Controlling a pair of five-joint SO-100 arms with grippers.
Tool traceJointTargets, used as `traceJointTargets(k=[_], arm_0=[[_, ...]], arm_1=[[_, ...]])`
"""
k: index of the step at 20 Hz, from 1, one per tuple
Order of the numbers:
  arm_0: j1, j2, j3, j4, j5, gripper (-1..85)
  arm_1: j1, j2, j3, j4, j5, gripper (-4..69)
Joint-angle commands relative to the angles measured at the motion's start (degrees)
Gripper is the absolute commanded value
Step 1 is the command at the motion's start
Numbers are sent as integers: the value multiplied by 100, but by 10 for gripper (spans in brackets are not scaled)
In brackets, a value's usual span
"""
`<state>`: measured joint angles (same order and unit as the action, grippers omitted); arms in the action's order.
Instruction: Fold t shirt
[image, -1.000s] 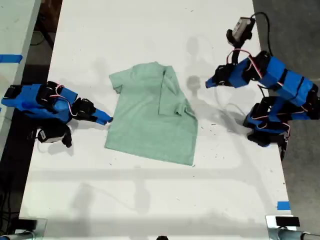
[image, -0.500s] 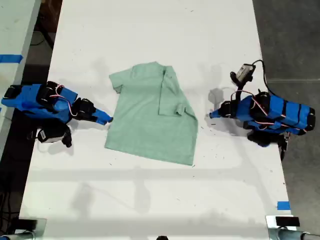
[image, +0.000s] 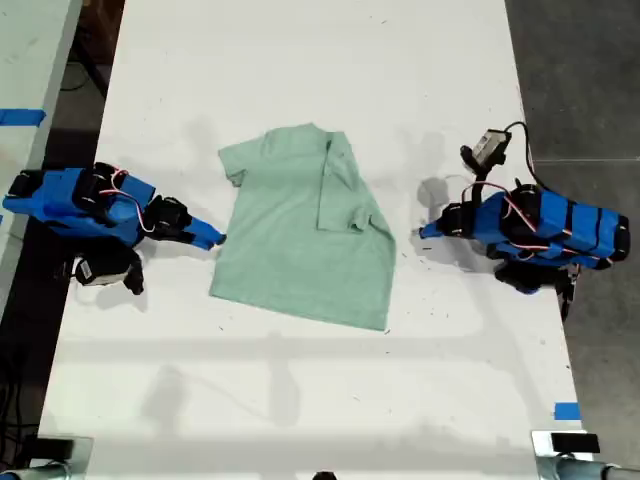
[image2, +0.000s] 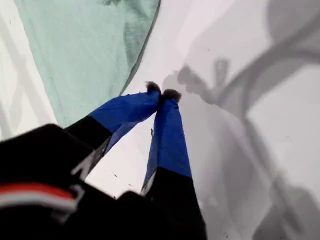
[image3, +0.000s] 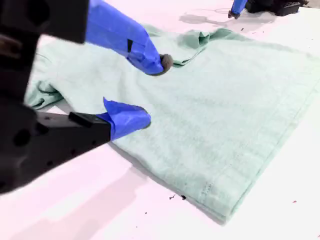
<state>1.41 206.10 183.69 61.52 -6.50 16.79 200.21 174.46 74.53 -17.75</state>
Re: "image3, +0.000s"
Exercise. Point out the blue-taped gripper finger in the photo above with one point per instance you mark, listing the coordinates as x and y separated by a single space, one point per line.
117 32
234 7
242 6
125 120

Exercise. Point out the pale green T-shirt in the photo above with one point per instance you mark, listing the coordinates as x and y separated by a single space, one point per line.
212 112

